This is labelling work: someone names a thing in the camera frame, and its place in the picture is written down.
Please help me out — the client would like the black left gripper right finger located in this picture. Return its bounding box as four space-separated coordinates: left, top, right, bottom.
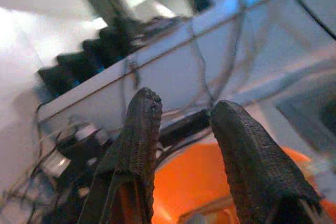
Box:
209 100 323 224

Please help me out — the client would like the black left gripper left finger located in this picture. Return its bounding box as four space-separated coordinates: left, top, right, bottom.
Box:
78 87 163 224

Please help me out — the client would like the brown wooden spoon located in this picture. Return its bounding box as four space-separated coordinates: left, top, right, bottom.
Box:
178 196 238 224

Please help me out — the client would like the orange plastic bowl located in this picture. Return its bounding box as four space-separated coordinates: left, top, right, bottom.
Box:
153 140 336 224

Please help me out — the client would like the small black power brick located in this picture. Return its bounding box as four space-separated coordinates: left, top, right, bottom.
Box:
157 110 214 146

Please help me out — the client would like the large black power adapter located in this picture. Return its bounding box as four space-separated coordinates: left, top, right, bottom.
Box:
41 121 112 179

